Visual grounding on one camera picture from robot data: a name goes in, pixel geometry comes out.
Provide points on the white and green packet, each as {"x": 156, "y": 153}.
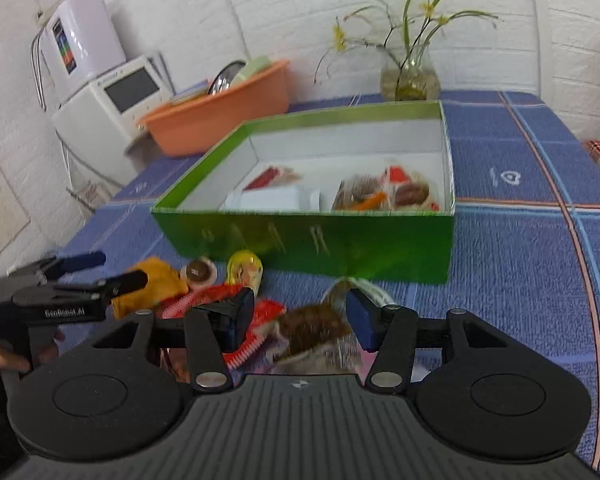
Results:
{"x": 380, "y": 294}

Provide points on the white water purifier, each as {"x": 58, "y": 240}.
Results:
{"x": 87, "y": 35}

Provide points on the white appliance with screen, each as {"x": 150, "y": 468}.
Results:
{"x": 130, "y": 90}

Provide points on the stack of papers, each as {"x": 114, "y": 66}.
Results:
{"x": 190, "y": 91}

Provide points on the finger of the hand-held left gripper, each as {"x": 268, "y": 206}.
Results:
{"x": 80, "y": 261}
{"x": 130, "y": 281}

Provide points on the orange plastic basin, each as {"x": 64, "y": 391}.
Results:
{"x": 220, "y": 115}

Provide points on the person's left hand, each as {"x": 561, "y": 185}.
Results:
{"x": 0, "y": 360}

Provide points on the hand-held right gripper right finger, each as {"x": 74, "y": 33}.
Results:
{"x": 362, "y": 320}

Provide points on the clear packet of brown snacks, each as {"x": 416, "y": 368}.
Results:
{"x": 360, "y": 192}

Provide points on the glass vase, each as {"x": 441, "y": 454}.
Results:
{"x": 410, "y": 82}

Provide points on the light green plate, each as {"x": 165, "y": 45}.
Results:
{"x": 252, "y": 67}

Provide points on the small red snack packet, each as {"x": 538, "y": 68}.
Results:
{"x": 267, "y": 177}

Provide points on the green cardboard box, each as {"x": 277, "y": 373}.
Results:
{"x": 305, "y": 245}

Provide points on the red crinkled snack packet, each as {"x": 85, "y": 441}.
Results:
{"x": 205, "y": 294}

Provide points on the clear bag of brown snacks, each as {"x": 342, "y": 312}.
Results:
{"x": 310, "y": 330}

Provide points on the round brown wrapped snack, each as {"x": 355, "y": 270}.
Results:
{"x": 198, "y": 271}

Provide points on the metal bowl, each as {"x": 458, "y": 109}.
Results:
{"x": 225, "y": 77}

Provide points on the yellow snack packet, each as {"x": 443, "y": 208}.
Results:
{"x": 155, "y": 272}

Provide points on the red and white snack packet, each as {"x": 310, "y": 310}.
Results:
{"x": 412, "y": 192}

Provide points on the green plant with yellow flowers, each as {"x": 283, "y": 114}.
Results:
{"x": 405, "y": 20}

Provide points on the yellow-green candy packet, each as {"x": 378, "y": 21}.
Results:
{"x": 245, "y": 267}

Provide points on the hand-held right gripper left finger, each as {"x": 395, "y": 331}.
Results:
{"x": 244, "y": 317}

